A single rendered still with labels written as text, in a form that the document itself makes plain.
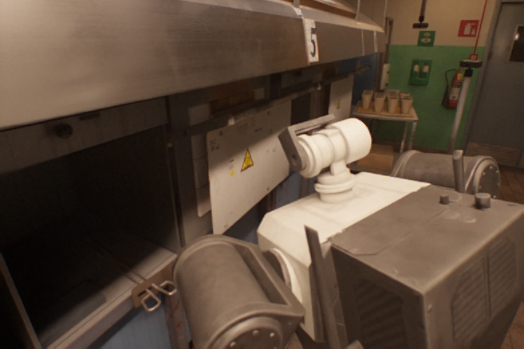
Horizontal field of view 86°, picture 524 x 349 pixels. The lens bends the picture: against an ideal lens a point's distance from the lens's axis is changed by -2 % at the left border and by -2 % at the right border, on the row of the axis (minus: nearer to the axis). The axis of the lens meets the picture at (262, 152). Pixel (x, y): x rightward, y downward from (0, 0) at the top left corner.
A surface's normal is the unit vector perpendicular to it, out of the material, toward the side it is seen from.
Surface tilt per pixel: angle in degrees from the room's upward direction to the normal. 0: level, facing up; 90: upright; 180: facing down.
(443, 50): 90
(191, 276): 44
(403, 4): 90
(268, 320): 54
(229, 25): 80
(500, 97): 90
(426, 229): 16
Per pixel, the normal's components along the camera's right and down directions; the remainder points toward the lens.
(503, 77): -0.50, 0.31
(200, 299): -0.63, -0.58
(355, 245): -0.22, -0.96
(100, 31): 0.85, 0.01
